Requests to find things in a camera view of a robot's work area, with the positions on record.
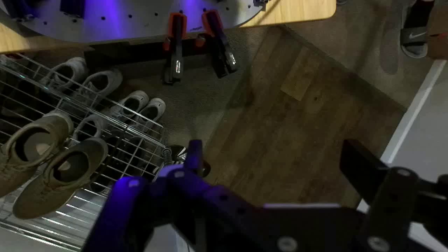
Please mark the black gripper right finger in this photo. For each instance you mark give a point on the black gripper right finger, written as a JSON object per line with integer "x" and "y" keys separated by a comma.
{"x": 390, "y": 200}

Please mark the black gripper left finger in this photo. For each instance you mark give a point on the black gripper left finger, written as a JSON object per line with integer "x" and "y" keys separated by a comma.
{"x": 141, "y": 210}

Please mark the black slide sandal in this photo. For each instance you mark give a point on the black slide sandal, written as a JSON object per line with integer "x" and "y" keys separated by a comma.
{"x": 416, "y": 30}

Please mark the grey white sneaker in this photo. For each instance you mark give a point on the grey white sneaker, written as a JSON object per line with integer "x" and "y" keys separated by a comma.
{"x": 89, "y": 126}
{"x": 104, "y": 80}
{"x": 134, "y": 100}
{"x": 155, "y": 108}
{"x": 71, "y": 70}

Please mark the olive green sneaker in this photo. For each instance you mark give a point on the olive green sneaker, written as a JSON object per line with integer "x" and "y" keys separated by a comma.
{"x": 26, "y": 154}
{"x": 57, "y": 184}

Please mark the grey perforated metal base plate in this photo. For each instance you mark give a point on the grey perforated metal base plate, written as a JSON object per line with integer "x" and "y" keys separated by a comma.
{"x": 135, "y": 18}

